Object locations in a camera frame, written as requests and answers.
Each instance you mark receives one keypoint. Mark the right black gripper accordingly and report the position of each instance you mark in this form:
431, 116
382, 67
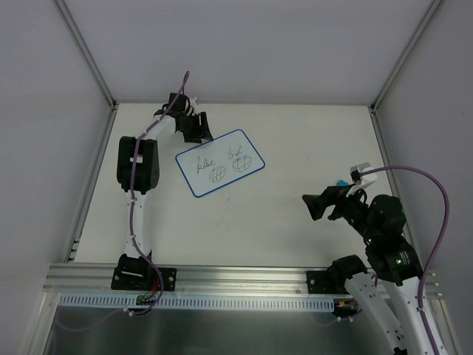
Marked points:
335, 202

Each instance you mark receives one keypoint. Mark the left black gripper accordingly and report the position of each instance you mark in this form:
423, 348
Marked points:
199, 126

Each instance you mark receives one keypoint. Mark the blue framed whiteboard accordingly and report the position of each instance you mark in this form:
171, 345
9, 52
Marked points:
216, 164

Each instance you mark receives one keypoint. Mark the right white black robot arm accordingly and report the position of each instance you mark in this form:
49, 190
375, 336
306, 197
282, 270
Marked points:
388, 286

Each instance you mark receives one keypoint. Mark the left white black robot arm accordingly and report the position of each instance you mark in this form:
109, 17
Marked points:
138, 173

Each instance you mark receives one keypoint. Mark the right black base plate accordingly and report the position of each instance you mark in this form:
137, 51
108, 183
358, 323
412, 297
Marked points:
325, 282

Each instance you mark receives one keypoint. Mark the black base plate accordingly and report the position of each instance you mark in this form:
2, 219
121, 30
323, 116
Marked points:
142, 277
325, 282

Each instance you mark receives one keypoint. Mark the white slotted cable duct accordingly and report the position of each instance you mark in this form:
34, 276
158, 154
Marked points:
199, 302

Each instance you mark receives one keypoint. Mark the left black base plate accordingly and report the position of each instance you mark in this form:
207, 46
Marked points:
142, 277

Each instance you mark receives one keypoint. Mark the left aluminium corner post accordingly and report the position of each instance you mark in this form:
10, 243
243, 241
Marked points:
79, 40

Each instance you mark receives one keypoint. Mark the aluminium corner post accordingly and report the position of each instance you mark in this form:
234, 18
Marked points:
416, 35
79, 40

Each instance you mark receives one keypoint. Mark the aluminium mounting rail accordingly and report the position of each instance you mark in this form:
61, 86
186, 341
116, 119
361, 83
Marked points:
191, 280

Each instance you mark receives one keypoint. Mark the right aluminium corner post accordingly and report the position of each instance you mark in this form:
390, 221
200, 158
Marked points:
416, 35

